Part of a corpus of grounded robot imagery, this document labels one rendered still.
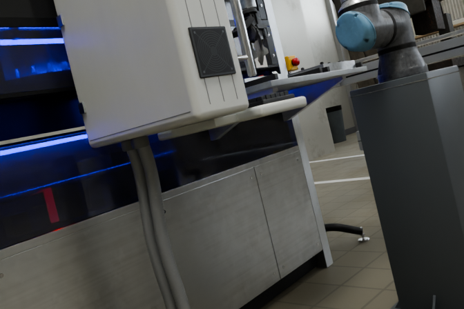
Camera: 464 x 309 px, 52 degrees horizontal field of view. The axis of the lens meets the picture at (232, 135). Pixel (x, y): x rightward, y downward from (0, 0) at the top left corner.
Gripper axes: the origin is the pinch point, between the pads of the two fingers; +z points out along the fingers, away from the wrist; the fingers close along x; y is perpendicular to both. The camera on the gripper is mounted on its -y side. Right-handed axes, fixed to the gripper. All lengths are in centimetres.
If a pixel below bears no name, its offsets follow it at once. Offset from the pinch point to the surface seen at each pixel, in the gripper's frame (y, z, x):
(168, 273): -66, 56, -3
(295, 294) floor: 12, 98, 18
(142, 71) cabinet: -72, 3, -20
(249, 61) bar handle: -50, 6, -35
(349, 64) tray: 36.5, 8.1, -18.4
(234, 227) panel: -13, 60, 20
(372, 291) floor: 20, 98, -14
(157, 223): -66, 42, -4
